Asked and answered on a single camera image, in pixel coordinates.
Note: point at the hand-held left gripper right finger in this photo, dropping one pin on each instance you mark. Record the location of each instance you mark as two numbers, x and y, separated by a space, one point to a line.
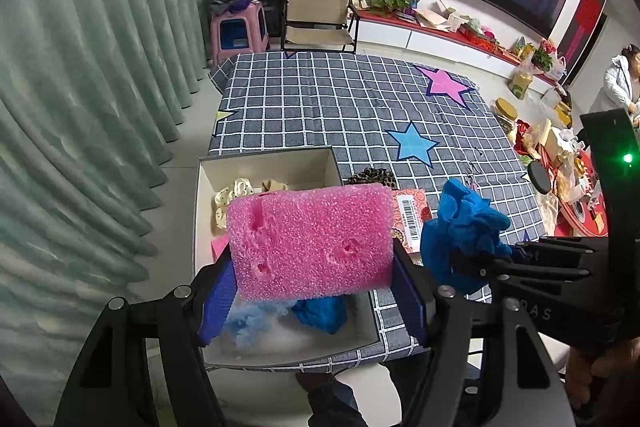
410 302

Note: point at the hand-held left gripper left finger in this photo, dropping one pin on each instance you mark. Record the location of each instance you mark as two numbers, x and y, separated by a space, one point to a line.
217 307

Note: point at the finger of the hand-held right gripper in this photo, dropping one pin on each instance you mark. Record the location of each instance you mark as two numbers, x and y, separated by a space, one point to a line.
545 281
550 249

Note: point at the pink cloth piece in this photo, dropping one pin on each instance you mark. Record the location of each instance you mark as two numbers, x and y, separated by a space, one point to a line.
219 247

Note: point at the cream patterned scrunchie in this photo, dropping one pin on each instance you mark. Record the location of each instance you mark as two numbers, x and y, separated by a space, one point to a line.
225 202

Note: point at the pink foam sponge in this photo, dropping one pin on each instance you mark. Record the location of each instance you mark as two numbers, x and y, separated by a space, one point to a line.
310 242

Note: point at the white cardboard box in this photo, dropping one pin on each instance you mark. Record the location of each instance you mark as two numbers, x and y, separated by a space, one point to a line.
305 167

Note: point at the person's right hand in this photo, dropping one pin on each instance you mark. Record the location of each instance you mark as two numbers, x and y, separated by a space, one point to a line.
585 377

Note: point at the light blue fluffy cloth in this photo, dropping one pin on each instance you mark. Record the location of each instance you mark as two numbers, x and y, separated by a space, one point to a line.
250 322

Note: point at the black round disc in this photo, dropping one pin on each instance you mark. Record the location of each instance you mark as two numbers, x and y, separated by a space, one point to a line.
540 177

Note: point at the pile of assorted packages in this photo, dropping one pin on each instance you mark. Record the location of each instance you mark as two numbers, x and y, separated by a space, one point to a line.
565 167

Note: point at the small blue cloth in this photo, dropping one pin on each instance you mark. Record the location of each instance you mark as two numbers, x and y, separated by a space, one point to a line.
320 314

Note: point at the orange-red patterned packet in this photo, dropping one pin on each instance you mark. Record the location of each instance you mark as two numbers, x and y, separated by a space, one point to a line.
417 207

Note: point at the person's dark trouser legs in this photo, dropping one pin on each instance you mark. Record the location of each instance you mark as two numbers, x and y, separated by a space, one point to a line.
340 402

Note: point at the leopard print scrunchie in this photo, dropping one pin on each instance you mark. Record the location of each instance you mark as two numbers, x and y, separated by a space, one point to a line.
372 177

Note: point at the red flower bouquet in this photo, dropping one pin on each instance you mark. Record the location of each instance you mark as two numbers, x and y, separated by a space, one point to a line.
545 54

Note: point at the grey checked star blanket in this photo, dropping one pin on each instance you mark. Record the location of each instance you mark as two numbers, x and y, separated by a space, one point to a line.
325 107

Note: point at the green curtain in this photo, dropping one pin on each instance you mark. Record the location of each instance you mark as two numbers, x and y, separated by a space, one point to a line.
100 82

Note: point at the red-topped white low shelf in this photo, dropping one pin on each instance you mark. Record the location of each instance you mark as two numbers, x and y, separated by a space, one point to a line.
400 24

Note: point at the pink plastic stool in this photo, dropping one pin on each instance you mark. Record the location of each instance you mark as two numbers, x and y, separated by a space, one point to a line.
250 22

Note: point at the beige folding chair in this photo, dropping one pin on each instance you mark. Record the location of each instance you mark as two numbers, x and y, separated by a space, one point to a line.
315 7

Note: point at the red wall poster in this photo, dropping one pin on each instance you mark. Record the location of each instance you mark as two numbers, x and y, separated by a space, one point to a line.
585 22

